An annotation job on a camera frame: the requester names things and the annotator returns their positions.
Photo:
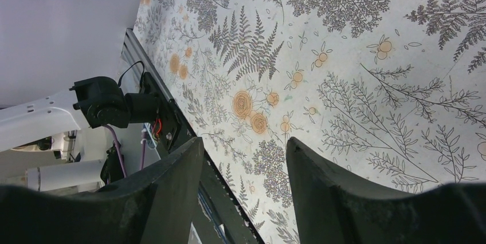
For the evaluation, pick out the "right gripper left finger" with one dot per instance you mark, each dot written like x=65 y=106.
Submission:
x=154 y=205

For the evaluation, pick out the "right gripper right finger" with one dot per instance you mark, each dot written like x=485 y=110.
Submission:
x=333 y=205

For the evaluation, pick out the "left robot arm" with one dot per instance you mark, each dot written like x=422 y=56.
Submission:
x=79 y=139

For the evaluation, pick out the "floral fern tablecloth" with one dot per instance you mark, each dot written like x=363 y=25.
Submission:
x=391 y=90

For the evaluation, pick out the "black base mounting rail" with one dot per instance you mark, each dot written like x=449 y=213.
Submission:
x=218 y=216

